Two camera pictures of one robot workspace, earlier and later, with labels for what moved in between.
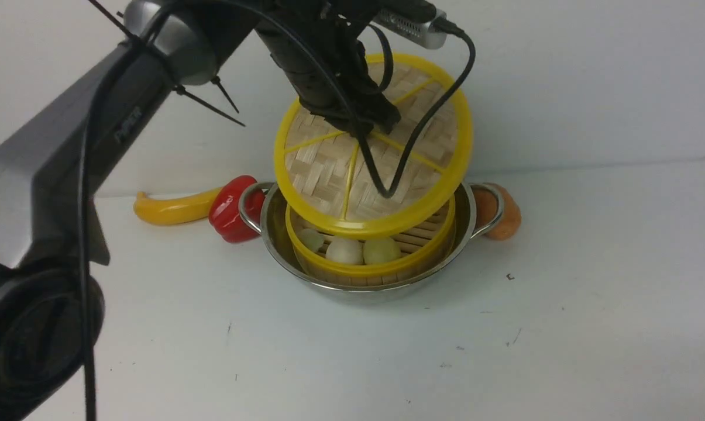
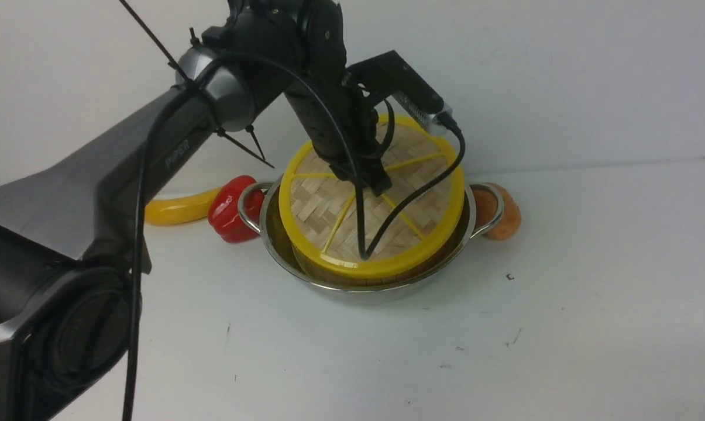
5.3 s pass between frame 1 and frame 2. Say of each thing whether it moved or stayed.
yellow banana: stayed
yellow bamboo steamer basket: moved
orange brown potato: stayed
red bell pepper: stayed
